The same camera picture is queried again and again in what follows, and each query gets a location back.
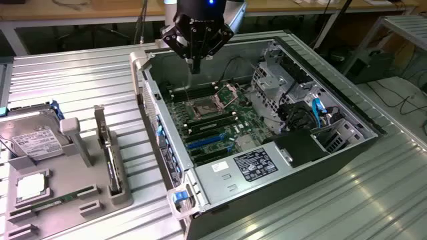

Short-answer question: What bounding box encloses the silver power supply with label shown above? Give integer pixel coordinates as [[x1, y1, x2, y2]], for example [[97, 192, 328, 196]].
[[192, 146, 295, 206]]

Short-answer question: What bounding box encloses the silver chipset heatsink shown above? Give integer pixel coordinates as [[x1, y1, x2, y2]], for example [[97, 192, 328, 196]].
[[235, 137, 264, 151]]

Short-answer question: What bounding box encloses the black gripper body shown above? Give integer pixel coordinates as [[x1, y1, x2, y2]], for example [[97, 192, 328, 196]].
[[174, 0, 228, 52]]

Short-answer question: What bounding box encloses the thin black wire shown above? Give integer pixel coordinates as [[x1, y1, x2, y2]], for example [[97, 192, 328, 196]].
[[223, 56, 260, 83]]

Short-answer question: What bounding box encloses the green RAM stick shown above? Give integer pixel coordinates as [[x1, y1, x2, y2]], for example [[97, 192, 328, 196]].
[[18, 188, 88, 213]]

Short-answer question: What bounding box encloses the wooden desk with white legs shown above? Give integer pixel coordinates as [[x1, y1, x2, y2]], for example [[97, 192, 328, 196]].
[[0, 0, 417, 57]]

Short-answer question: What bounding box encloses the black office chair base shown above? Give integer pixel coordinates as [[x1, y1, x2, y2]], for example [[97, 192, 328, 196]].
[[54, 24, 130, 46]]

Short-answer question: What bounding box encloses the CPU socket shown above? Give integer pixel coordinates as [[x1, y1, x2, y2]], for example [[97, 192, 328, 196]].
[[189, 98, 221, 118]]

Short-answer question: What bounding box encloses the grey metal side frame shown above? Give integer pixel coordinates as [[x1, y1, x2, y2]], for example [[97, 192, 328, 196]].
[[0, 56, 14, 103]]

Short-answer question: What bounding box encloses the installed RAM stick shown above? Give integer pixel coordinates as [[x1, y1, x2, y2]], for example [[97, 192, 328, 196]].
[[189, 117, 236, 133]]

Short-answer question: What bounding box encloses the silver drive cage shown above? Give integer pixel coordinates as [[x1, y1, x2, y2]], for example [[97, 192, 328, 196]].
[[249, 41, 324, 126]]

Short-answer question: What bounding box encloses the metal socket cover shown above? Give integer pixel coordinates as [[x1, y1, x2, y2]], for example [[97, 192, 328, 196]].
[[212, 83, 243, 106]]

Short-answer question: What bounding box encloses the blue SATA wire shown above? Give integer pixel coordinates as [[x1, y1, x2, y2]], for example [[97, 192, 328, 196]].
[[311, 98, 327, 130]]

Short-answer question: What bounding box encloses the blue disk caddy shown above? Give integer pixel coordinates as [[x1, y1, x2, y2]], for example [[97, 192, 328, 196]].
[[48, 99, 66, 127]]

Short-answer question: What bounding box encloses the silver disk bay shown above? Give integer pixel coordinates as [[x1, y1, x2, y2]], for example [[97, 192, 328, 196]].
[[309, 118, 380, 155]]

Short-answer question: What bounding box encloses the graphics card with metal bracket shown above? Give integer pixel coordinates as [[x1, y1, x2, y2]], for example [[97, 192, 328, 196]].
[[93, 104, 124, 197]]

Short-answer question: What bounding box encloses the green motherboard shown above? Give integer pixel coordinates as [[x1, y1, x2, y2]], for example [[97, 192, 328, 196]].
[[162, 79, 277, 167]]

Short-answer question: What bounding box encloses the dark box device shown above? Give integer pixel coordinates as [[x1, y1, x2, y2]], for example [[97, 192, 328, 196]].
[[345, 48, 396, 85]]

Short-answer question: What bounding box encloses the black wire bundle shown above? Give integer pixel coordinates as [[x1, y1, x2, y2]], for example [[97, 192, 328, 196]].
[[276, 102, 317, 131]]

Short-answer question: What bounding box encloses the grey cable with plug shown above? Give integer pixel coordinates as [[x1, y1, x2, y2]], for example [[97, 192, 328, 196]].
[[134, 0, 149, 45]]

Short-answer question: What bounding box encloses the grey slatted metal table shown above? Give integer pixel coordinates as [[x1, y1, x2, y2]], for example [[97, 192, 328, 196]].
[[376, 14, 427, 51]]

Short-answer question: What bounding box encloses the blue expansion slot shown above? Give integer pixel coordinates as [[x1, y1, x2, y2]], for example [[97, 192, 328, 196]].
[[185, 133, 225, 150]]

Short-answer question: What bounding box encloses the black cable on white table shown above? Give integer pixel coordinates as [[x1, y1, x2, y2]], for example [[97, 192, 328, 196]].
[[365, 81, 427, 113]]

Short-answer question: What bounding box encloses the black plastic shroud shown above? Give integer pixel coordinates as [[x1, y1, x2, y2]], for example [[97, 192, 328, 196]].
[[261, 128, 331, 169]]

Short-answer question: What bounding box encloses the black expansion slot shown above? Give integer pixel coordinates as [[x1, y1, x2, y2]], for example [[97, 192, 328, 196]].
[[192, 147, 231, 163]]

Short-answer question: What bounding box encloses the open black PC case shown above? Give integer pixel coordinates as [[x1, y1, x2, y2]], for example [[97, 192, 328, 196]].
[[128, 29, 388, 240]]

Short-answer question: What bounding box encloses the silver CPU chip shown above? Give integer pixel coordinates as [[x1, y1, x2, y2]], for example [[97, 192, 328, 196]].
[[14, 173, 48, 201]]

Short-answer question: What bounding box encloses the silver hard disk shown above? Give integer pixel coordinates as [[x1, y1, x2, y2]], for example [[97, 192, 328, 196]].
[[0, 109, 66, 162]]

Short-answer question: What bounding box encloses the grey parts rack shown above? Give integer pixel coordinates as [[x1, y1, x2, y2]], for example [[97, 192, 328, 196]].
[[4, 117, 134, 240]]

